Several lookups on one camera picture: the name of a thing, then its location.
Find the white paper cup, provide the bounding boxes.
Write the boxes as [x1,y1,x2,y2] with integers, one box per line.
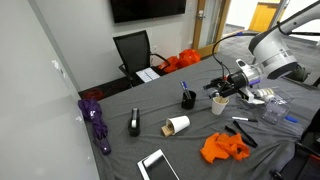
[166,115,190,135]

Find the black mesh office chair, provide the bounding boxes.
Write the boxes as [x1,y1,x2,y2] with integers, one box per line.
[113,30,171,87]

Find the wooden Merry Christmas sign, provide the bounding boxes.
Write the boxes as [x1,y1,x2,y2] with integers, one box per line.
[161,124,174,137]

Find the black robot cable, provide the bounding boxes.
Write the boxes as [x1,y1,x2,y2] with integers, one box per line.
[211,31,259,79]

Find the purple folded umbrella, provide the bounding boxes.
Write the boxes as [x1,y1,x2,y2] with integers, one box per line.
[78,99,111,155]

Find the clear organizer tray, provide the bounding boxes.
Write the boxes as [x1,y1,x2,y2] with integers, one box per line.
[237,86,293,109]

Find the black pen holder cup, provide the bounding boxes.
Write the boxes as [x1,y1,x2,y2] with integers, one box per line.
[181,91,196,109]

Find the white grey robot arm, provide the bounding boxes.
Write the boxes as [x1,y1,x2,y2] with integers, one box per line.
[203,0,320,97]

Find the black strap on table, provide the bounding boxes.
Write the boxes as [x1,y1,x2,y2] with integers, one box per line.
[224,120,259,149]

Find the black and white marker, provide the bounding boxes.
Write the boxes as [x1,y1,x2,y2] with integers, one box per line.
[231,116,258,122]

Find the small clear acrylic box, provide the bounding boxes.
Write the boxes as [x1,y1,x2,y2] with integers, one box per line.
[262,100,291,124]

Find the white cup with wooden sticks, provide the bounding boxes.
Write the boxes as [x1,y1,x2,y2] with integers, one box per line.
[211,96,229,115]

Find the wall mounted black television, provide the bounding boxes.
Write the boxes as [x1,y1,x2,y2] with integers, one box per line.
[110,0,186,23]

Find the white paper on chair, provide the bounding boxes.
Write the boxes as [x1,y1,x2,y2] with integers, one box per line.
[136,68,159,83]

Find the blue pen in holder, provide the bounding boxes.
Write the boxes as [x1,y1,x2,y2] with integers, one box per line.
[180,81,191,99]

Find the red coiled cable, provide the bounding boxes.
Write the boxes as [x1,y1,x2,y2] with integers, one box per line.
[83,88,106,101]

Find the orange bag on floor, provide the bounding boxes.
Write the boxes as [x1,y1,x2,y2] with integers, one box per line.
[158,49,201,73]

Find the grey tablecloth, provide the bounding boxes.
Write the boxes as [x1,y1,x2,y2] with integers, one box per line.
[93,59,320,180]

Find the blue marker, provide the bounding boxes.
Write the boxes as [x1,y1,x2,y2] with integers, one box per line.
[285,115,298,123]

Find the tablet with white frame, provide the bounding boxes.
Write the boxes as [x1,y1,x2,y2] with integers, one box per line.
[137,149,180,180]

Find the white tape rolls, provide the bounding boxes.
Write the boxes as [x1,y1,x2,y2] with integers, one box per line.
[257,88,274,102]

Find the orange cloth on table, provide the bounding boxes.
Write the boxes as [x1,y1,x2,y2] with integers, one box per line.
[200,133,250,164]

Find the wooden glass door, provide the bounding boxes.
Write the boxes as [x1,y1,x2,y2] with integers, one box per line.
[192,0,231,58]

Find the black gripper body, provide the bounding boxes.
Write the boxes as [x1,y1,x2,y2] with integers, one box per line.
[221,71,248,94]

